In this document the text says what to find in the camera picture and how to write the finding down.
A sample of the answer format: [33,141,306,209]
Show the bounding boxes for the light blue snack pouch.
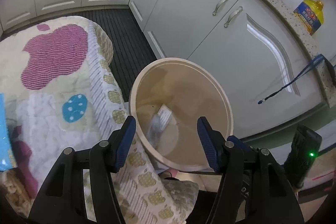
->
[0,93,17,172]

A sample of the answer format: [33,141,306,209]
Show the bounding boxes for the yellow cooking oil bottle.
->
[294,0,324,35]

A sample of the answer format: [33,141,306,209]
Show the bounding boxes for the beige round trash bin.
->
[129,57,234,173]

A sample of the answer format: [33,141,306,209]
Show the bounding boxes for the black ribbed floor mat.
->
[71,7,158,102]

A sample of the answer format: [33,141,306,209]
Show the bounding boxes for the patterned quilted table cover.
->
[1,16,198,223]

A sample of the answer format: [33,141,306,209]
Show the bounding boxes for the blue lanyard strap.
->
[257,53,326,105]

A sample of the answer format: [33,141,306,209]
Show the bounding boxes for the white lower kitchen cabinets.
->
[1,0,335,137]

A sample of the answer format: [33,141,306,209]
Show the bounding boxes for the white paper trash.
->
[145,105,173,148]

